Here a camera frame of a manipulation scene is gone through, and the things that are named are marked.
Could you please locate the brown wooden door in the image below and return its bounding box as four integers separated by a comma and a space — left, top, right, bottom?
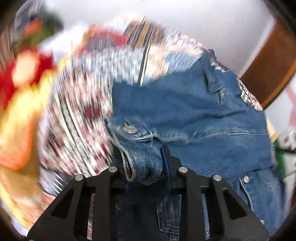
241, 20, 295, 108

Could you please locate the blue denim jacket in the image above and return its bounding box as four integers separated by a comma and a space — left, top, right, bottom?
104, 51, 285, 240

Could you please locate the patchwork patterned bed cover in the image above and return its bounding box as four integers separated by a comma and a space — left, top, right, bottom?
40, 21, 261, 240

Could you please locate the red yellow plush blanket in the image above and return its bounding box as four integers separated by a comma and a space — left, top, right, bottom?
1, 47, 58, 230

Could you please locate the green clothes pile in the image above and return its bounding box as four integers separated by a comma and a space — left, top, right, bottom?
10, 13, 64, 55

